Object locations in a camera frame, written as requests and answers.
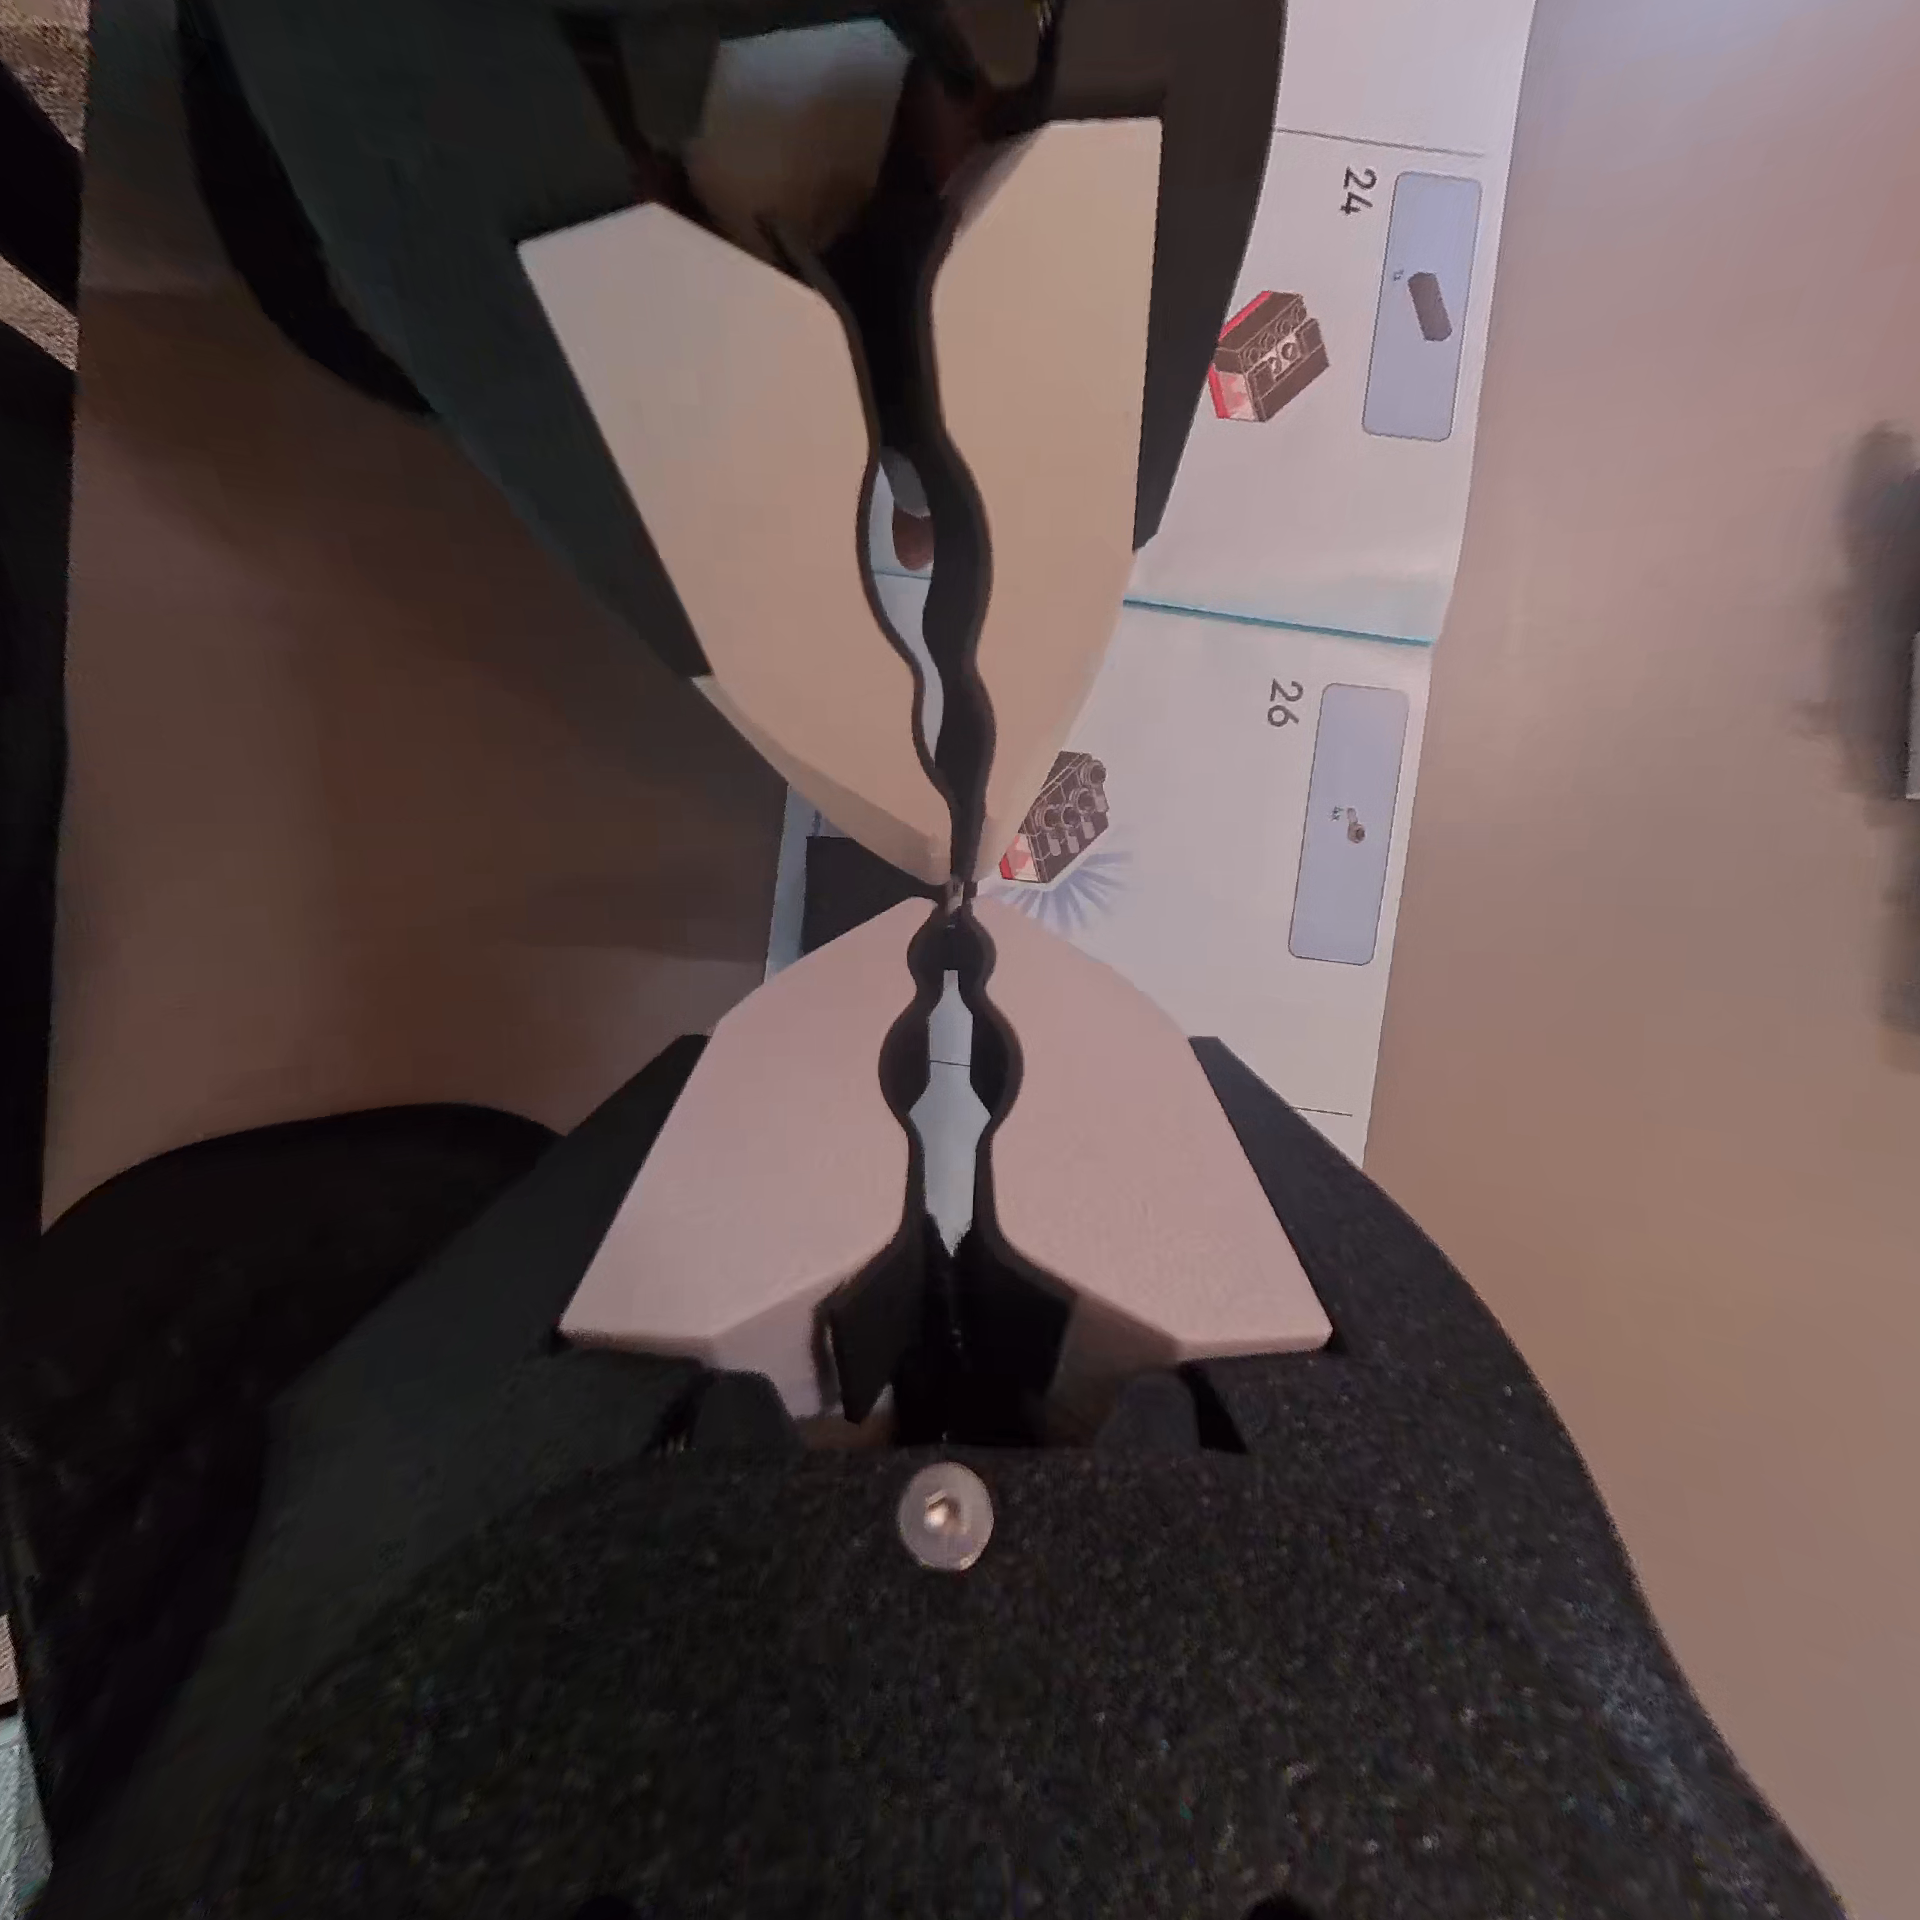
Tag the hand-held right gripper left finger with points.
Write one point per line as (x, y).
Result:
(736, 1200)

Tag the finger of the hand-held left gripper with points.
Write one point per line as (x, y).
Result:
(722, 450)
(1064, 374)

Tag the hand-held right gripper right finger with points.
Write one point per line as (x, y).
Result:
(1156, 1200)

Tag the black toy brick block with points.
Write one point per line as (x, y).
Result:
(840, 907)

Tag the black mesh cushion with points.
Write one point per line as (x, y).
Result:
(224, 1350)
(264, 224)

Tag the step-page instruction booklet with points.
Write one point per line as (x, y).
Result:
(1229, 782)

